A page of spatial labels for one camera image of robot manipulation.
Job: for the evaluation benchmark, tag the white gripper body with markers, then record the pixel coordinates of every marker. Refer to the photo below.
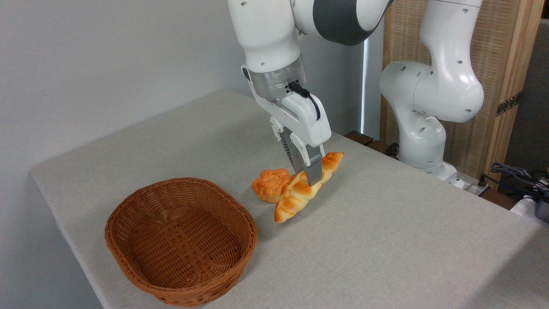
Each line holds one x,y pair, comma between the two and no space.
302,118

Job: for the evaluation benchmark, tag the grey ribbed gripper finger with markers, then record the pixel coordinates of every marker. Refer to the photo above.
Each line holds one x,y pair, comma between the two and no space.
312,165
284,135

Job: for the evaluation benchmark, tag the long braided bread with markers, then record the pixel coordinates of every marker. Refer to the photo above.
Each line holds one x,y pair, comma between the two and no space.
296,195

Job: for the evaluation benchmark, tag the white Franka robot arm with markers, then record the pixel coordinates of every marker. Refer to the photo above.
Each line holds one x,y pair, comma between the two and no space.
446,86

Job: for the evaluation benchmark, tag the round orange bread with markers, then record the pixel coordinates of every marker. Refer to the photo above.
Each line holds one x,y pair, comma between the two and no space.
268,185

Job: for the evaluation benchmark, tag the grey tablecloth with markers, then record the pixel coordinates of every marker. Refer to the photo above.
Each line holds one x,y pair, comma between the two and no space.
386,249

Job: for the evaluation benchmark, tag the brown wicker basket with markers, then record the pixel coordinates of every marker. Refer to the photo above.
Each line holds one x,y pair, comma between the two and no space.
180,244

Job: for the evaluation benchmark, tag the metal screen hinge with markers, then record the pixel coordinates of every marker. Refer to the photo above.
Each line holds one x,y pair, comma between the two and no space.
508,104

